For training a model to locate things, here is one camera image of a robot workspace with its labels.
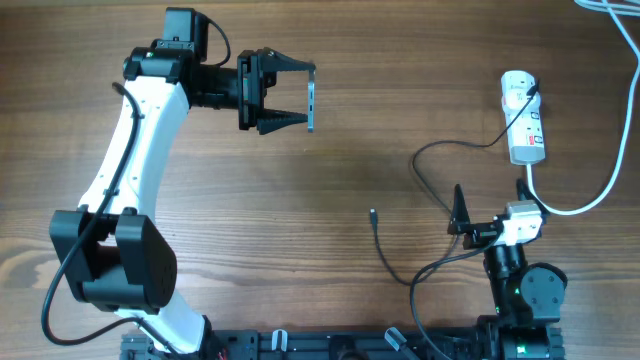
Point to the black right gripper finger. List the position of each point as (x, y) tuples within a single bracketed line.
[(524, 193), (459, 212)]

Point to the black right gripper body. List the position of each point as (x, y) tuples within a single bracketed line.
[(480, 234)]

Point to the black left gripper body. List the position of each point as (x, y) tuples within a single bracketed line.
[(249, 88)]

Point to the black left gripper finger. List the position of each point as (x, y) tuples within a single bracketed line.
[(269, 120), (274, 61)]

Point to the smartphone with blue screen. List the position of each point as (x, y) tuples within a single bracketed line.
[(311, 101)]

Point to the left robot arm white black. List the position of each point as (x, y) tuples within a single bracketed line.
[(112, 255)]

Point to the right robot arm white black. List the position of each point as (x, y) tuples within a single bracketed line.
[(527, 297)]

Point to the white power strip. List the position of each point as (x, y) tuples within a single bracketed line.
[(521, 104)]

